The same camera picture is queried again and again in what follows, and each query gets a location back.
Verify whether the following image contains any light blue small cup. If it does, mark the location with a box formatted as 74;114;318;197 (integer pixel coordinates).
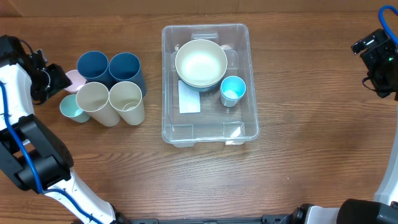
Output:
220;76;246;100

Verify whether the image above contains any dark blue tall cup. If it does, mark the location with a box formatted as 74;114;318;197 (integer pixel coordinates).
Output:
77;51;115;89
109;52;147;97

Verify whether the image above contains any pink small cup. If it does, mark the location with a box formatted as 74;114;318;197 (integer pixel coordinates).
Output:
65;70;87;94

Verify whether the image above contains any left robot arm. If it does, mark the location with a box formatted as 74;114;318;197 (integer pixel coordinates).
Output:
1;36;129;223

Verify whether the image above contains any blue bowl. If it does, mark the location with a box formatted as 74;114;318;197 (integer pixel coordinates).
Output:
179;79;222;92

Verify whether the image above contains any right blue cable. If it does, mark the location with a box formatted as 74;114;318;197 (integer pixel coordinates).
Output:
377;4;398;46

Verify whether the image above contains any clear plastic storage bin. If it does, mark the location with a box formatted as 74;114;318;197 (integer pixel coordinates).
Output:
162;24;260;147

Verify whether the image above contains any beige tall cup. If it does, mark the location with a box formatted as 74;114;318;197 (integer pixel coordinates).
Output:
76;82;121;127
109;82;145;126

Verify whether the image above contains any blue cable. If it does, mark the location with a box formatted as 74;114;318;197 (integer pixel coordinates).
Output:
377;4;398;46
0;80;103;224

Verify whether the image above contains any left blue cable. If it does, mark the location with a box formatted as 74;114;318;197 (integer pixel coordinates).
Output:
0;80;103;224

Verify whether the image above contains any grey small cup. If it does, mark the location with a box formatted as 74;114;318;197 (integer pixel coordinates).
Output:
221;91;239;107

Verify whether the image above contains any white paper label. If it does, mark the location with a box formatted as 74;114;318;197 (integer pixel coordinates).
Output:
178;80;200;113

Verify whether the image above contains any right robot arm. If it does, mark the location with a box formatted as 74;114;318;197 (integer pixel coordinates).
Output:
281;26;397;223

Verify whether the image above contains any mint green small cup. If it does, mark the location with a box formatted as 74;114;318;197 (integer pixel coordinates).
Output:
60;94;91;123

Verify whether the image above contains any cream bowl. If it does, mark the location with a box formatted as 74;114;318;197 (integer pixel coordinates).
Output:
178;74;224;88
175;39;228;81

